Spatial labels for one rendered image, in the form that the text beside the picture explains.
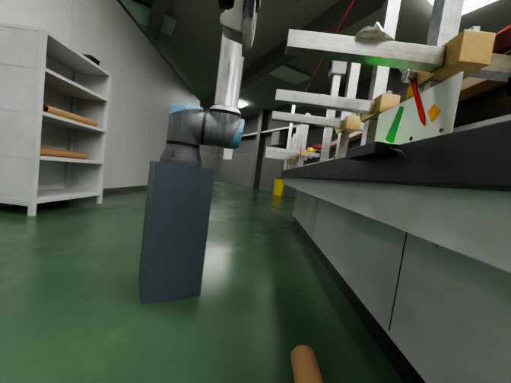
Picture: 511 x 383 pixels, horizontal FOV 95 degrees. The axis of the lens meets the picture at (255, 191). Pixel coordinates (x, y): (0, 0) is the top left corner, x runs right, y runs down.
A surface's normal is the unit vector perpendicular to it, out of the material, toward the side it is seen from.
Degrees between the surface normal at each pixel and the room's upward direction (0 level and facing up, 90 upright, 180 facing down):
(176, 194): 90
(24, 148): 90
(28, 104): 90
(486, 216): 90
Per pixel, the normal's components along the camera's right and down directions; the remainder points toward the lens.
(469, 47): -0.03, 0.07
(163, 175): 0.49, 0.13
